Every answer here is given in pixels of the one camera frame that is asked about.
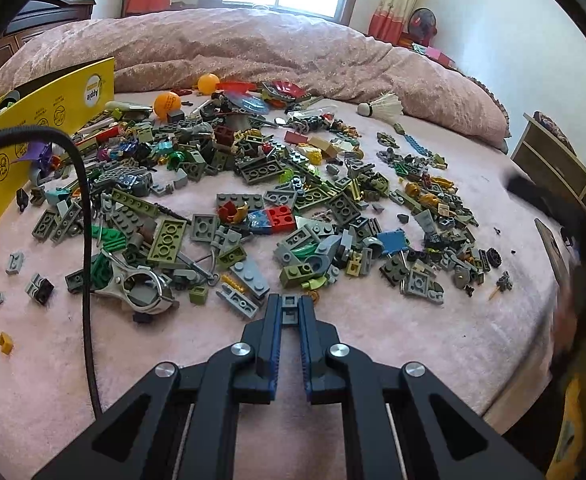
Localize light wooden cabinet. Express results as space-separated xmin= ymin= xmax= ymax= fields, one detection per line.
xmin=510 ymin=112 xmax=586 ymax=221

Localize grey and black toy brick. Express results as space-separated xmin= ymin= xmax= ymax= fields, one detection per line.
xmin=25 ymin=273 xmax=55 ymax=306

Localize pink bed sheet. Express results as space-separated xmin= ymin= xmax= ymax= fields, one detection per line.
xmin=0 ymin=90 xmax=574 ymax=480

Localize pile of toy bricks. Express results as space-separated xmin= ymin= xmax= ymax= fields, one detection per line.
xmin=18 ymin=80 xmax=516 ymax=318

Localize shiny silver clip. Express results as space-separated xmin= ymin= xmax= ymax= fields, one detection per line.
xmin=90 ymin=255 xmax=180 ymax=316

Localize yellow cardboard box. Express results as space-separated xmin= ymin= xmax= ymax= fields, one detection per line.
xmin=0 ymin=56 xmax=116 ymax=266

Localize black braided cable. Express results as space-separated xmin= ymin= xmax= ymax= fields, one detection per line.
xmin=0 ymin=127 xmax=102 ymax=418

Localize dark wooden dresser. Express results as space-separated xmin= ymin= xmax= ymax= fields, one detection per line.
xmin=0 ymin=0 xmax=96 ymax=106

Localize white shuttlecock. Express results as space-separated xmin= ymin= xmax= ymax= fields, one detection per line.
xmin=357 ymin=91 xmax=404 ymax=123

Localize pink and green boxes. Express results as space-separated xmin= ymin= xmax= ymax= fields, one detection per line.
xmin=400 ymin=35 xmax=456 ymax=68

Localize purple winged toy piece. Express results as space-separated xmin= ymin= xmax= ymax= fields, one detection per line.
xmin=15 ymin=141 xmax=66 ymax=181

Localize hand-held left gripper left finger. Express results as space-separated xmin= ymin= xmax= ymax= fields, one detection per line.
xmin=33 ymin=294 xmax=286 ymax=480

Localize patterned cloth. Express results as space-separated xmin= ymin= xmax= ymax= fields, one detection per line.
xmin=533 ymin=111 xmax=576 ymax=153

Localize red toy dish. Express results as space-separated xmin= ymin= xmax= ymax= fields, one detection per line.
xmin=263 ymin=81 xmax=306 ymax=106

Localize red standing fan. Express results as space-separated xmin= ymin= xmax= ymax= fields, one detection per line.
xmin=407 ymin=7 xmax=438 ymax=48

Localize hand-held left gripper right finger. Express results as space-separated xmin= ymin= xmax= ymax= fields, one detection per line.
xmin=297 ymin=294 xmax=546 ymax=480

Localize pink quilt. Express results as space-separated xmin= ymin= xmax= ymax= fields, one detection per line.
xmin=0 ymin=7 xmax=514 ymax=153

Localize person's yellow clothing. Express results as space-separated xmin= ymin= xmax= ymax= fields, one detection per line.
xmin=545 ymin=375 xmax=586 ymax=480

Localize brown flat board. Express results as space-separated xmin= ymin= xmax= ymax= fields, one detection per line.
xmin=534 ymin=217 xmax=574 ymax=291

